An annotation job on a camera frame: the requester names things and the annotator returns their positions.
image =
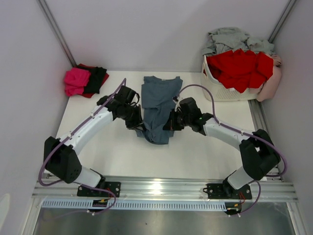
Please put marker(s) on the blue-grey t-shirt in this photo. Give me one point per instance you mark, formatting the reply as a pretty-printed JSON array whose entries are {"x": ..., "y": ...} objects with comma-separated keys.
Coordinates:
[{"x": 157, "y": 103}]

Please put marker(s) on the grey t-shirt in basket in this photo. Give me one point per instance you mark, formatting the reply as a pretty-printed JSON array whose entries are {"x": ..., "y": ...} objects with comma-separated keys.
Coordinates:
[{"x": 225, "y": 39}]

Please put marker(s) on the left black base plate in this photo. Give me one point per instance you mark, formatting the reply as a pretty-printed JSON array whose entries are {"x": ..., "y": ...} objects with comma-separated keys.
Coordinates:
[{"x": 113, "y": 187}]

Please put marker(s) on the left corner aluminium post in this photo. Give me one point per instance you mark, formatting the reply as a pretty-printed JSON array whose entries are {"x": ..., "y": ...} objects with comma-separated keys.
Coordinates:
[{"x": 47, "y": 13}]

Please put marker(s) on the white slotted cable duct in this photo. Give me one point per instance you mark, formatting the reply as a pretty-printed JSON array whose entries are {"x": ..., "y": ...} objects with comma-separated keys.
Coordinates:
[{"x": 136, "y": 205}]

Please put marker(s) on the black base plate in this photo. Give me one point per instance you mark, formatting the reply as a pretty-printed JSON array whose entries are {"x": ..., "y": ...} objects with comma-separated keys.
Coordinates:
[
  {"x": 215, "y": 191},
  {"x": 113, "y": 187}
]

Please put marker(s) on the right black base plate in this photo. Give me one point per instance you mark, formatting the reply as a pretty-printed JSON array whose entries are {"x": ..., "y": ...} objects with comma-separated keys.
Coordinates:
[{"x": 215, "y": 191}]

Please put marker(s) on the corner aluminium post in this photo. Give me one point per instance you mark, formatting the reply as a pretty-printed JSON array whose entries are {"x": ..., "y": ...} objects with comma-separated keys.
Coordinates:
[
  {"x": 282, "y": 19},
  {"x": 47, "y": 13}
]

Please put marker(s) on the right corner aluminium post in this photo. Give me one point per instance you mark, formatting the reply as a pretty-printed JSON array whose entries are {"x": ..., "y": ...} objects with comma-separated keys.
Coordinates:
[{"x": 282, "y": 19}]

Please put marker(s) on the right side aluminium rail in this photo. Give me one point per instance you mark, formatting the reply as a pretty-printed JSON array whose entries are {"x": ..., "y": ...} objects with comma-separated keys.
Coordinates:
[{"x": 260, "y": 122}]

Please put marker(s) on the folded black t-shirt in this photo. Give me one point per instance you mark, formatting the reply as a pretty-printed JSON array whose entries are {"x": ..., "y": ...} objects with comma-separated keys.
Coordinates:
[{"x": 96, "y": 78}]

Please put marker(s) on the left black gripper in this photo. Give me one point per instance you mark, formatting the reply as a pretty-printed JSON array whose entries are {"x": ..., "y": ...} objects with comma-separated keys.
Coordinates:
[{"x": 137, "y": 124}]

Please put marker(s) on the white laundry basket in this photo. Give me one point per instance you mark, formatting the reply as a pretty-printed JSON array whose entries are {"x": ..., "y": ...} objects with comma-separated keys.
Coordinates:
[{"x": 219, "y": 92}]

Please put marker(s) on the red t-shirt in basket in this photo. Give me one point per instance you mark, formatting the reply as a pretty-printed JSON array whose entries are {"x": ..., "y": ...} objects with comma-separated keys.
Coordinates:
[{"x": 240, "y": 69}]

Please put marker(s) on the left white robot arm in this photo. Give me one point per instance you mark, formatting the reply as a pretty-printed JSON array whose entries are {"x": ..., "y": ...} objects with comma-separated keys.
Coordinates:
[{"x": 61, "y": 155}]

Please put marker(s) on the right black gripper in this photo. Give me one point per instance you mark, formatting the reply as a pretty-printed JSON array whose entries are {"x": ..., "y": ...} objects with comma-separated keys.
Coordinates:
[{"x": 171, "y": 124}]

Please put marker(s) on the aluminium mounting rail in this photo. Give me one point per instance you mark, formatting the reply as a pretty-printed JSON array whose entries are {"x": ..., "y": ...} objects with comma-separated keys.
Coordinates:
[{"x": 143, "y": 188}]

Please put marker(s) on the light pink garment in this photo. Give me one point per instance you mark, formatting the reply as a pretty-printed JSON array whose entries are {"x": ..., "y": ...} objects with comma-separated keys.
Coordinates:
[{"x": 270, "y": 87}]

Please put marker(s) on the folded pink t-shirt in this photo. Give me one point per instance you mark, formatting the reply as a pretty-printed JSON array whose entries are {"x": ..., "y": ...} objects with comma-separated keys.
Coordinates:
[{"x": 75, "y": 81}]

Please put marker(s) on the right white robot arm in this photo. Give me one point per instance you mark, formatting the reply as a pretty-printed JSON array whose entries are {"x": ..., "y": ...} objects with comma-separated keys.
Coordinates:
[{"x": 256, "y": 148}]

